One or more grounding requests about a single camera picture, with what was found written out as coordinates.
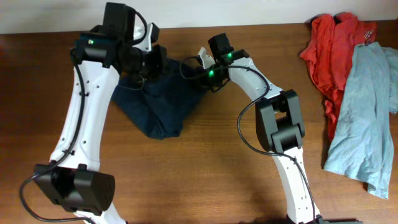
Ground navy blue shorts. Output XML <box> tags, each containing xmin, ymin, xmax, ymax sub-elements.
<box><xmin>111</xmin><ymin>59</ymin><xmax>206</xmax><ymax>139</ymax></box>

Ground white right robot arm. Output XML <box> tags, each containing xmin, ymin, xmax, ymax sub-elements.
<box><xmin>198</xmin><ymin>33</ymin><xmax>323</xmax><ymax>223</ymax></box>

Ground red shirt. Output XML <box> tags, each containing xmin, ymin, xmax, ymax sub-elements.
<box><xmin>300</xmin><ymin>12</ymin><xmax>377</xmax><ymax>140</ymax></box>

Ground light blue shirt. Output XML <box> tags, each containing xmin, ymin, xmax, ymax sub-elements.
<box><xmin>323</xmin><ymin>42</ymin><xmax>397</xmax><ymax>199</ymax></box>

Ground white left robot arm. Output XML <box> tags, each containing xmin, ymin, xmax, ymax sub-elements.
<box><xmin>32</xmin><ymin>2</ymin><xmax>167</xmax><ymax>223</ymax></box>

